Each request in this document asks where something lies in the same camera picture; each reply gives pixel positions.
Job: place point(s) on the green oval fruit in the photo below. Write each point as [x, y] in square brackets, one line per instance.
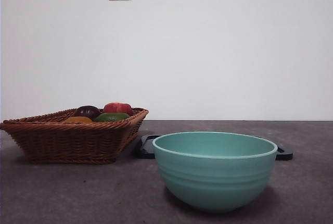
[112, 116]

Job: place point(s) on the red apple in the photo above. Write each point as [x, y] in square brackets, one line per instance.
[117, 108]

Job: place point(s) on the brown wicker basket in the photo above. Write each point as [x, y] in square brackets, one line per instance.
[65, 140]

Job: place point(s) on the teal ceramic bowl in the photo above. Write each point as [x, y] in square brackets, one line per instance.
[216, 182]

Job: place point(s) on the dark rectangular tray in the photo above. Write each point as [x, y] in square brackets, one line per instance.
[143, 151]

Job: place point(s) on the dark purple round fruit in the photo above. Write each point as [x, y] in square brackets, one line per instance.
[87, 111]

